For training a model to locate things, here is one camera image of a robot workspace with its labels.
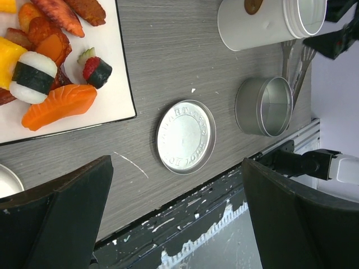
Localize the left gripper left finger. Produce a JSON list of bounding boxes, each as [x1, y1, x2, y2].
[[1, 155, 114, 268]]

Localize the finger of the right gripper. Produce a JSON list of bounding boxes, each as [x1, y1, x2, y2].
[[303, 22, 358, 59]]

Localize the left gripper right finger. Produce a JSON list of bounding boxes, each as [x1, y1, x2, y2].
[[242, 159, 358, 268]]

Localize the metal tongs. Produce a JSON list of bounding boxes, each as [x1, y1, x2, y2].
[[280, 39, 316, 109]]

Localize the round metal tin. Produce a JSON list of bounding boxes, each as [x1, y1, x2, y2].
[[234, 76, 293, 137]]

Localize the white cylindrical container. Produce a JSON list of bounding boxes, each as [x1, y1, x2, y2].
[[217, 0, 327, 52]]

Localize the salmon nigiri toy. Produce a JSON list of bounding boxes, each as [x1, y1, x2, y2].
[[21, 84, 98, 131]]

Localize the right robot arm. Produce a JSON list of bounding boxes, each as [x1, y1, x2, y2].
[[273, 22, 358, 180]]

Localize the white square plate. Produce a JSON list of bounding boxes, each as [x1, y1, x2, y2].
[[1, 0, 136, 145]]

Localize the round metal tin lid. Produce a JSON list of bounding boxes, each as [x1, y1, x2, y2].
[[156, 100, 217, 175]]

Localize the white rice nori sushi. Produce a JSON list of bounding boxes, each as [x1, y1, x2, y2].
[[9, 52, 58, 104]]

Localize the red roe maki roll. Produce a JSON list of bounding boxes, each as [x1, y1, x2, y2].
[[77, 47, 113, 89]]

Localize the yellow egg piece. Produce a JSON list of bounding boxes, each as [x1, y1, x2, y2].
[[0, 37, 27, 90]]

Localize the orange shrimp piece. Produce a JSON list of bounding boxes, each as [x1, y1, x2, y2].
[[31, 0, 85, 38]]

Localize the brown fried piece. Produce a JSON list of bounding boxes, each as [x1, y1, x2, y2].
[[65, 0, 106, 26]]

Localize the white lid brown handle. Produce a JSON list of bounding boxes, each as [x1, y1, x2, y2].
[[0, 164, 25, 198]]

